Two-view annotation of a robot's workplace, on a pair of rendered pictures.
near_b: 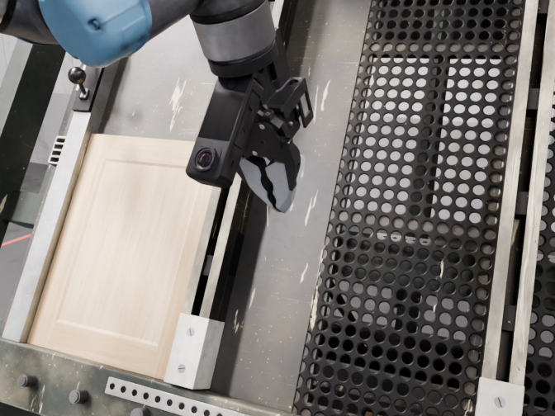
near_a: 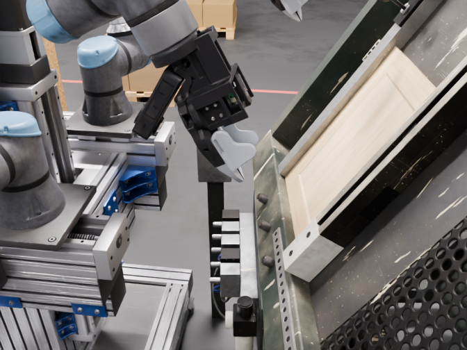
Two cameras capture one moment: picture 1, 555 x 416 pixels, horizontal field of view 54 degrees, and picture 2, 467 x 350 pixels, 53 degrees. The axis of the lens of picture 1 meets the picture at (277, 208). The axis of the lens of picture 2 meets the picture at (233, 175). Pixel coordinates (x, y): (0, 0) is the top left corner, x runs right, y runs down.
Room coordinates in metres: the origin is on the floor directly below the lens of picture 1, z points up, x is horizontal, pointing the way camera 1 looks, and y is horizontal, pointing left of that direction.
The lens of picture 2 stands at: (0.41, -0.53, 1.68)
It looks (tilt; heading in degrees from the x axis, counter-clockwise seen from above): 33 degrees down; 67
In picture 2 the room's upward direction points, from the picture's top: straight up
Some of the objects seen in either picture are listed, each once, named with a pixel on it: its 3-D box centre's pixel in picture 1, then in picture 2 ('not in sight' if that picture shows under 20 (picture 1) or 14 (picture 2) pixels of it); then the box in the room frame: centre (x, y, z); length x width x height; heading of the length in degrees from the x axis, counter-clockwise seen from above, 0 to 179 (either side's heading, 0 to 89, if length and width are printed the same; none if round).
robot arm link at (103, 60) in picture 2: not in sight; (101, 62); (0.57, 0.88, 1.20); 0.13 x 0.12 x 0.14; 36
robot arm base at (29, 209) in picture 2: not in sight; (26, 190); (0.31, 0.44, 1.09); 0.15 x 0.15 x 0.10
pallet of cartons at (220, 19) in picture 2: not in sight; (206, 10); (2.44, 5.28, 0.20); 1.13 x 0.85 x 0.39; 59
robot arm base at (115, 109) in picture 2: not in sight; (105, 100); (0.56, 0.87, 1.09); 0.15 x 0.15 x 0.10
